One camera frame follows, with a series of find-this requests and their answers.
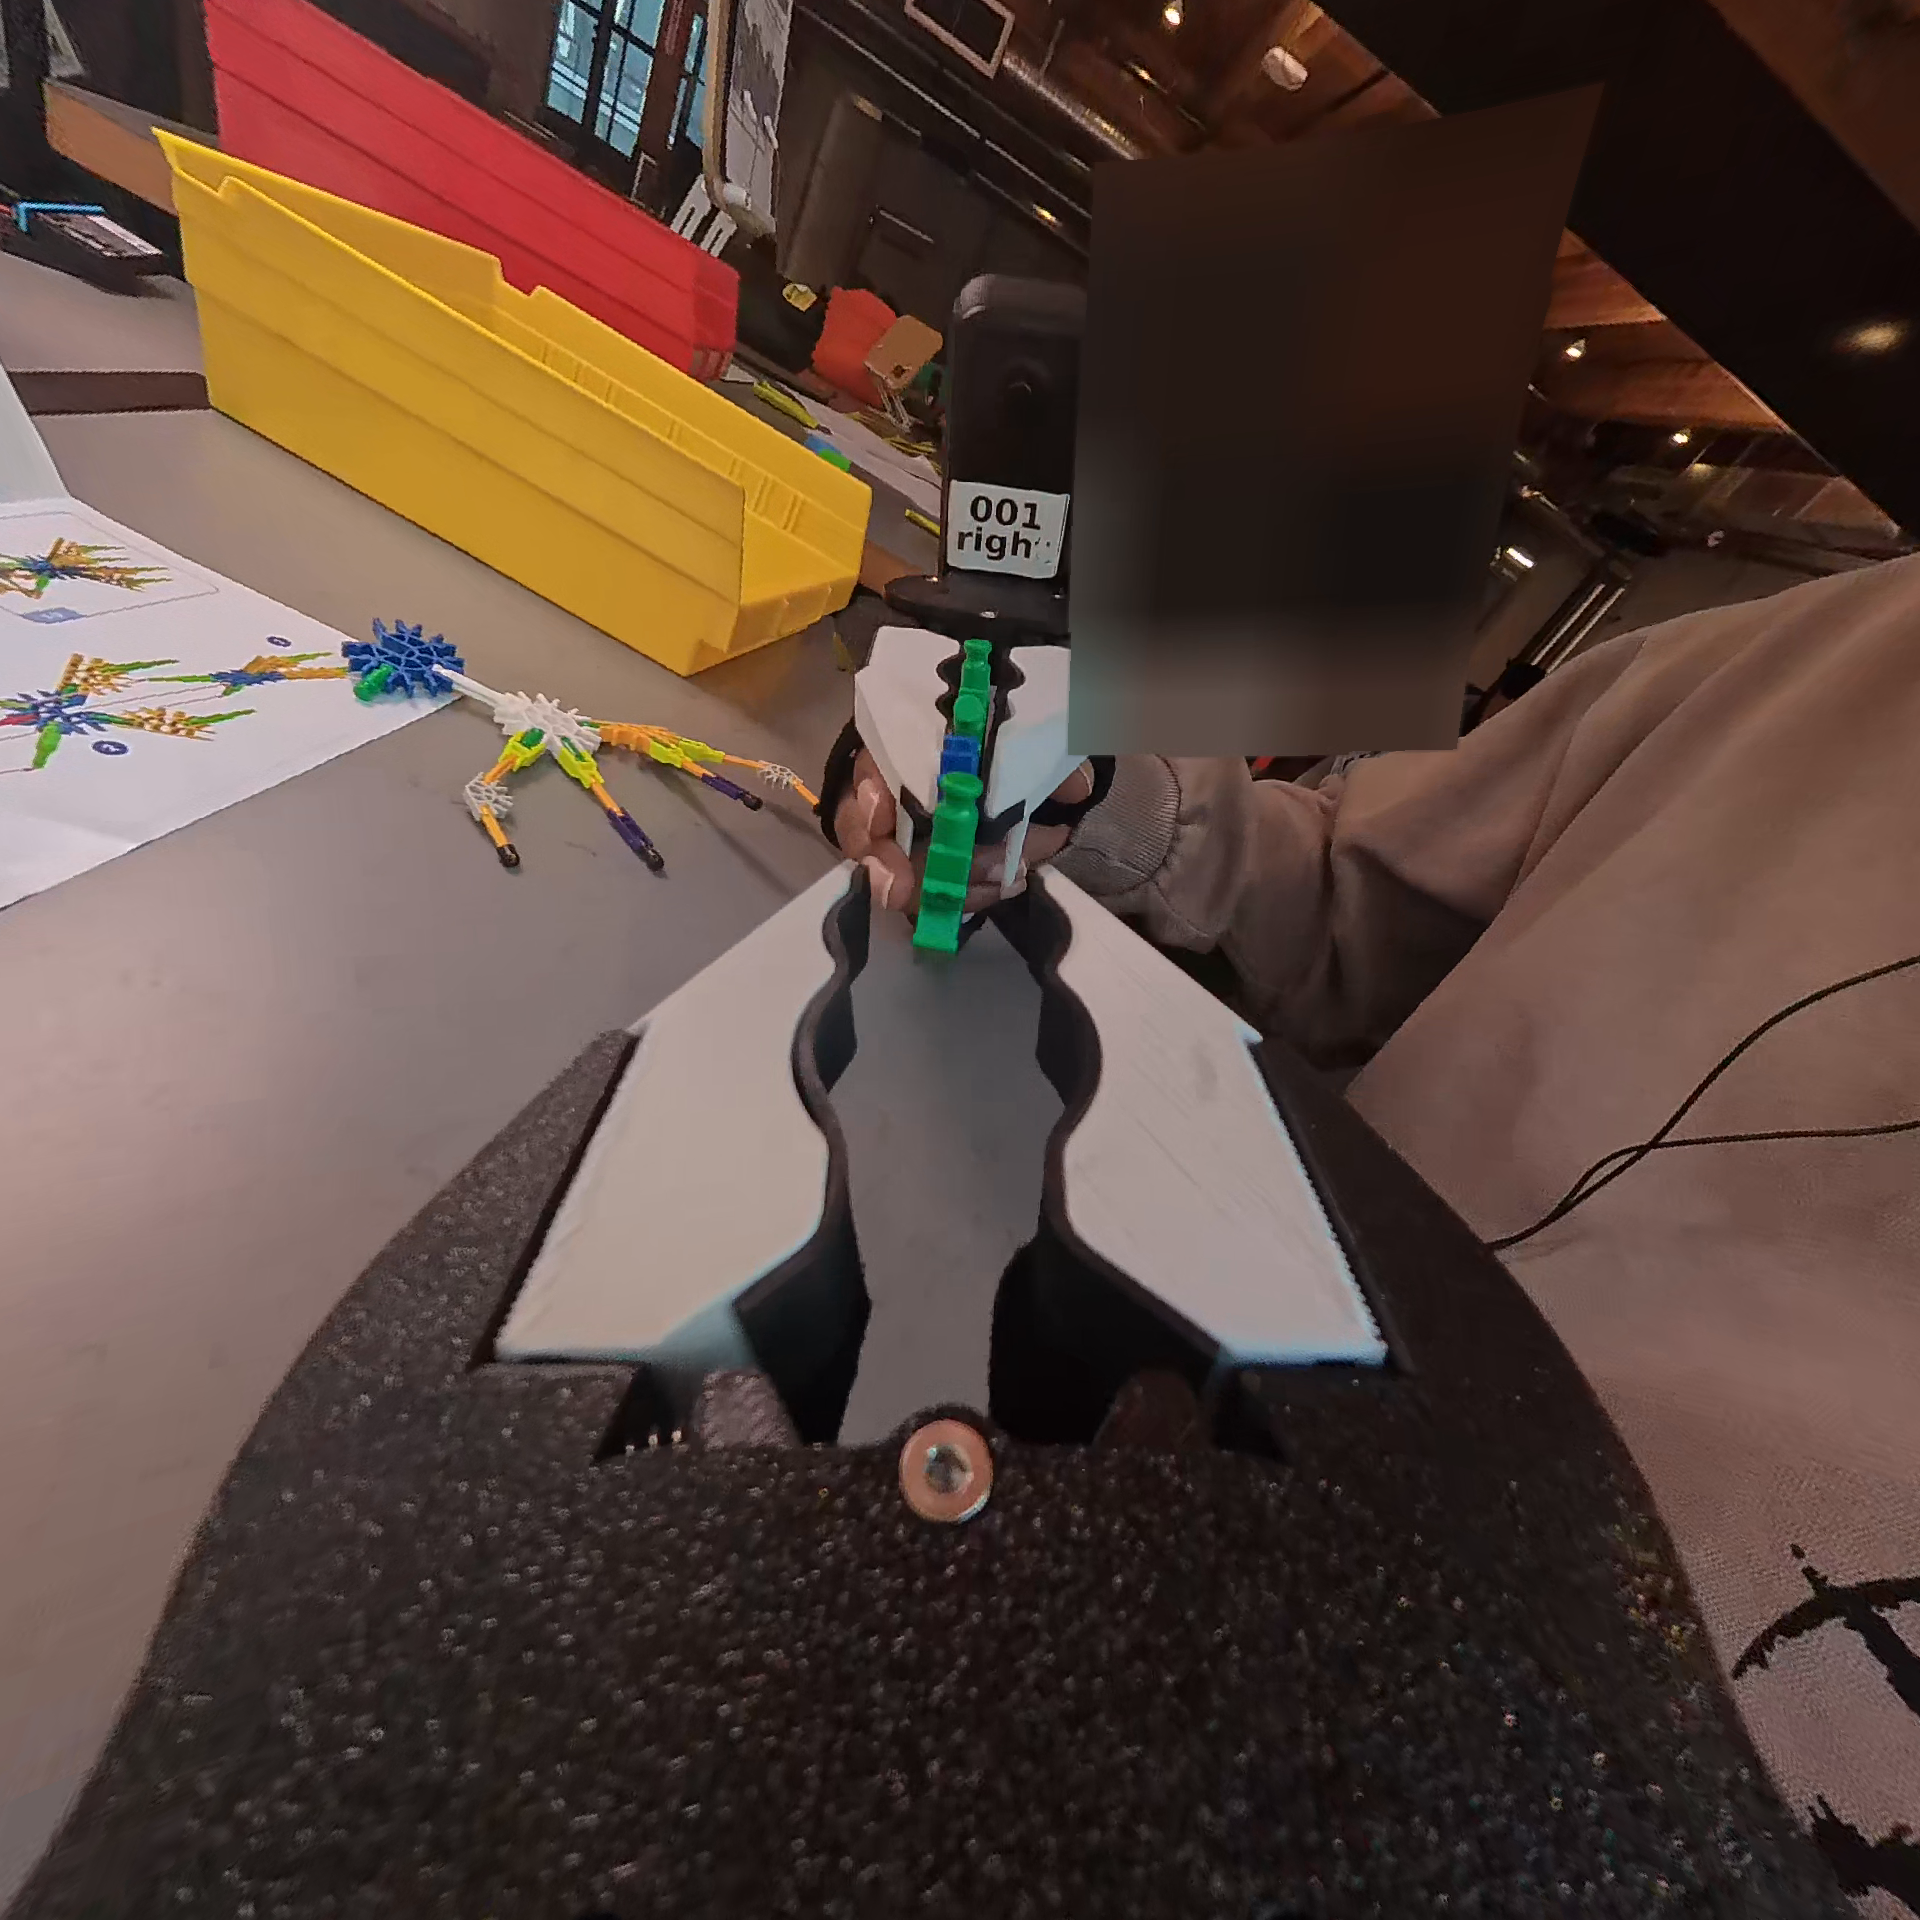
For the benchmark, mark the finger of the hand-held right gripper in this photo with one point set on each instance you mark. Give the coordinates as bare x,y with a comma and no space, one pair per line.
902,704
1035,751

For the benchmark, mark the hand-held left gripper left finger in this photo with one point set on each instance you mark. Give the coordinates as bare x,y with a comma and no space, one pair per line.
675,1184

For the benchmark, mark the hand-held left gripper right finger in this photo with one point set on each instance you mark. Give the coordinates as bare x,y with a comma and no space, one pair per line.
1231,1184

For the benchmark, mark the green and blue toy assembly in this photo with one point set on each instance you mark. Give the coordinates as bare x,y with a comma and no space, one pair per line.
950,868

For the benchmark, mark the multicoloured toy hand assembly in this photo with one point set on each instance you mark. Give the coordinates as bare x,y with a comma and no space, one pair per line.
542,720

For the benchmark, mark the person's right forearm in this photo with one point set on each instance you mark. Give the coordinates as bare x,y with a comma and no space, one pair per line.
1348,868

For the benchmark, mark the grey desk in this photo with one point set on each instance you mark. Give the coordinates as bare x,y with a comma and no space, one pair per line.
299,1125

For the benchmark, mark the person's right hand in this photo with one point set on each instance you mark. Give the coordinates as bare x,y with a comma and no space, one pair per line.
863,818

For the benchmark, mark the orange plastic object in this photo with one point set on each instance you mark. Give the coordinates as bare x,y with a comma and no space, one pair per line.
855,323

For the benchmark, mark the small green blue block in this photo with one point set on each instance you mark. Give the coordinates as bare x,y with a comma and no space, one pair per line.
831,452

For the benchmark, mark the paned window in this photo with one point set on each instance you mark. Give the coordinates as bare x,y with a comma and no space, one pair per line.
615,75

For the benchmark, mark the yellow plastic bin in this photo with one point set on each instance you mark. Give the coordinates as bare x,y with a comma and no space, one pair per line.
451,420

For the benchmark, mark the person's beige sweatshirt torso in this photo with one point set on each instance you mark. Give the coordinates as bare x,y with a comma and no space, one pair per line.
1724,1425

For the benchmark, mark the stack of red plastic bins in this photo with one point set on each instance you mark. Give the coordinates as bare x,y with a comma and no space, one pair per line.
451,165

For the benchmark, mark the white toy instruction sheet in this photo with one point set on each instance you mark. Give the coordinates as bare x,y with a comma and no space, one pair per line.
180,809

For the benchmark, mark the small black device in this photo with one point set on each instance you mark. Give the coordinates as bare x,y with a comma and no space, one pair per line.
89,241

